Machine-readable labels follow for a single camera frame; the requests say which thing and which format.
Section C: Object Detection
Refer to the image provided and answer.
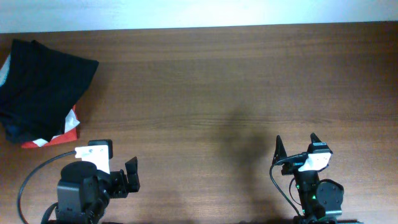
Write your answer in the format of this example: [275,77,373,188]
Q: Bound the red and white folded garment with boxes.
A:
[0,54,81,149]

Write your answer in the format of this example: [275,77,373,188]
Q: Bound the black shorts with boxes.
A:
[1,39,99,141]

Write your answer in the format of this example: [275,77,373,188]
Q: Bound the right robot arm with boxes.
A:
[269,133,344,223]

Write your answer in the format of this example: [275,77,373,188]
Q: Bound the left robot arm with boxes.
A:
[41,139,140,223]

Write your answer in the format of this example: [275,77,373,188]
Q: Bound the navy folded garment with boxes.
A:
[2,123,38,144]

